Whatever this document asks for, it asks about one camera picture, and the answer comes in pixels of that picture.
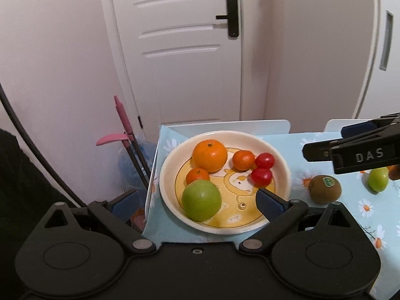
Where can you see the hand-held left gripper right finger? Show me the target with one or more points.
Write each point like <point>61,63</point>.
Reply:
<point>270,205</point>

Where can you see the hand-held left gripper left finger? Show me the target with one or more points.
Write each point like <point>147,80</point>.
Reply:
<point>125,205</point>

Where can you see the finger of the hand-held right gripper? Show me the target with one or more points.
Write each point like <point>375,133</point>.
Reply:
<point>359,129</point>
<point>318,151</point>

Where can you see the red cherry tomato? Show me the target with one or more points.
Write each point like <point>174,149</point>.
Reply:
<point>261,177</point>
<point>265,160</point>

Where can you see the cream yellow oval plate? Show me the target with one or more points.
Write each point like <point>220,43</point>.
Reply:
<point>231,193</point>

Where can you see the small mandarin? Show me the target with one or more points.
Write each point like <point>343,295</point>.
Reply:
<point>197,175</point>
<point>243,160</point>

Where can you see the green apple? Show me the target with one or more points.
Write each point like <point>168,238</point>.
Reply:
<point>377,179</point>
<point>201,200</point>

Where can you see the large orange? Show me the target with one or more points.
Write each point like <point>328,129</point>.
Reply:
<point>209,155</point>
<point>395,172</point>

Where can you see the blue daisy print tablecloth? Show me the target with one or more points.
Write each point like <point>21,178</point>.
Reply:
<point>353,190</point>

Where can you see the brown kiwi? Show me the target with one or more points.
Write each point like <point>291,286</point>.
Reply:
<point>325,189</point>

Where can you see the white sliding door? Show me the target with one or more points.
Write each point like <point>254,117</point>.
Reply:
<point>375,93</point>

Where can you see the blue plastic bag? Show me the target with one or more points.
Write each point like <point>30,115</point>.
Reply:
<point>147,153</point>

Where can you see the black curved tube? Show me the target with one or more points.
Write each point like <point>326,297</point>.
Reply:
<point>28,137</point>

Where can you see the white panel door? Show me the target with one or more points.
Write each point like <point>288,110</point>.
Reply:
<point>187,84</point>

